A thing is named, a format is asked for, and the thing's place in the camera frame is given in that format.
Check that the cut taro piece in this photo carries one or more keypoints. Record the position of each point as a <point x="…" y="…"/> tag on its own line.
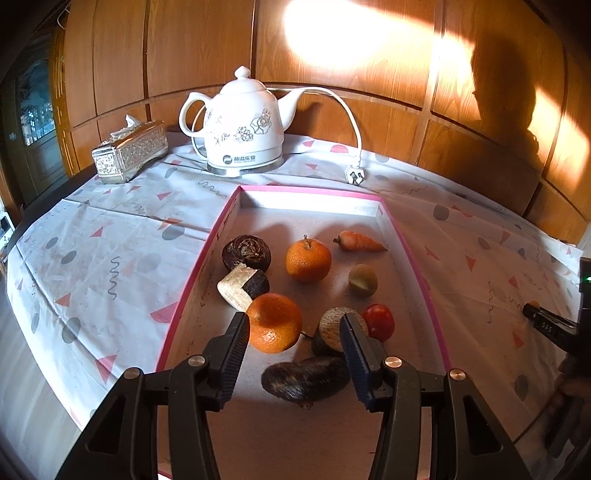
<point x="240" y="287"/>

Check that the pink-edged cardboard tray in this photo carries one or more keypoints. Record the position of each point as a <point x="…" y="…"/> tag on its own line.
<point x="323" y="217"/>

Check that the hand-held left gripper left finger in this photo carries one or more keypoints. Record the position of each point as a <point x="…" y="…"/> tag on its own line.
<point x="233" y="357"/>

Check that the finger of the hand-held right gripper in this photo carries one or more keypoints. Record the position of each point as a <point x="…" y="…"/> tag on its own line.
<point x="549" y="319"/>

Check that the white floral ceramic kettle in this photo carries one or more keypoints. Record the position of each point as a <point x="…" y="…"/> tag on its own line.
<point x="244" y="124"/>

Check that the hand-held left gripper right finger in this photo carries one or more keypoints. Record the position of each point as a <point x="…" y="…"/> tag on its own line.
<point x="354" y="360"/>

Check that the dark oblong root vegetable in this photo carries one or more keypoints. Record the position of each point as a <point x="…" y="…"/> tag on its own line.
<point x="300" y="378"/>

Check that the small carrot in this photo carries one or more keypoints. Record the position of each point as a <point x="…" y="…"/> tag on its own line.
<point x="360" y="241"/>

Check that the small yellow-green fruit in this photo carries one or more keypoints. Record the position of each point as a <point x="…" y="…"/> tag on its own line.
<point x="362" y="279"/>

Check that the glass door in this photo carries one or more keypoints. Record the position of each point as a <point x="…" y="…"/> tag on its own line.
<point x="34" y="115"/>

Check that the white tissue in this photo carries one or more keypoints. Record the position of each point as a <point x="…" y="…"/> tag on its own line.
<point x="127" y="125"/>

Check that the silver kettle base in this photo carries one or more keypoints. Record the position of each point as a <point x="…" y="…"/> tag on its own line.
<point x="240" y="170"/>

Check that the white patterned tablecloth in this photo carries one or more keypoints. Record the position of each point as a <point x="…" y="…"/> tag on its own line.
<point x="115" y="258"/>

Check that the orange with stem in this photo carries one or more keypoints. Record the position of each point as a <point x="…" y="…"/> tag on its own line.
<point x="308" y="259"/>

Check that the dark brown round taro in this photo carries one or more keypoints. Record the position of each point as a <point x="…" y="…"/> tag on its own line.
<point x="246" y="251"/>

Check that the person's right hand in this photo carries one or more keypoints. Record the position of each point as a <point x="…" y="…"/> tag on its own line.
<point x="567" y="383"/>

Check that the red tomato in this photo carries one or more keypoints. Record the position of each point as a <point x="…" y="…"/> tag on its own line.
<point x="379" y="321"/>

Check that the silver embossed tissue box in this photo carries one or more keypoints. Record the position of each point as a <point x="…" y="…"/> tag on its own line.
<point x="131" y="154"/>

